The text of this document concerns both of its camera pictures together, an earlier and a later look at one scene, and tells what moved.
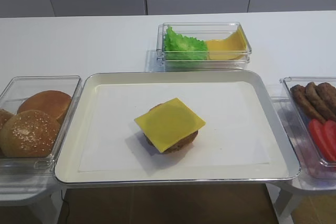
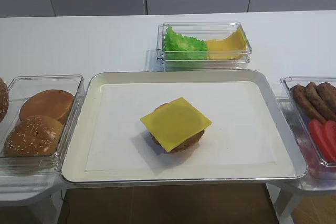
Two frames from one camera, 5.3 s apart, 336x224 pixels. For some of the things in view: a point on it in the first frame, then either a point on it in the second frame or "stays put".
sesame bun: [4, 116] → [35, 136]
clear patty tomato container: [311, 103] stays put
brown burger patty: [181, 145] → [186, 147]
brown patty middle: [323, 108] stays put
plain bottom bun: [56, 103] stays put
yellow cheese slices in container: [233, 48] stays put
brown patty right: [327, 92] stays put
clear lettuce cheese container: [199, 46] stays put
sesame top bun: [30, 133] → [4, 98]
